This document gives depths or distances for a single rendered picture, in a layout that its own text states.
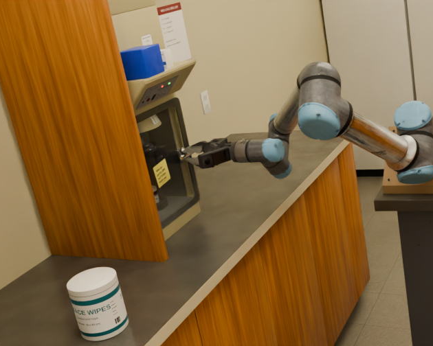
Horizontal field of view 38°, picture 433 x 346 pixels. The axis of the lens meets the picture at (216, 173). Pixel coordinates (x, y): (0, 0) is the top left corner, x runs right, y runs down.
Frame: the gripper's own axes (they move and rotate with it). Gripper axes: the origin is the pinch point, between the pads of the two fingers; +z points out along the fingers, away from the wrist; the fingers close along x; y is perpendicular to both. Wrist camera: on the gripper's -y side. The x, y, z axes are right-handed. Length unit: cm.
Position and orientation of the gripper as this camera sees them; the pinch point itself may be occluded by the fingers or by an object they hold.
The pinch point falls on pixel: (184, 155)
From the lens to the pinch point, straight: 216.6
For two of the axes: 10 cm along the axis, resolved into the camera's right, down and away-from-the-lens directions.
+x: -1.9, -9.4, -3.0
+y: 4.6, -3.5, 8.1
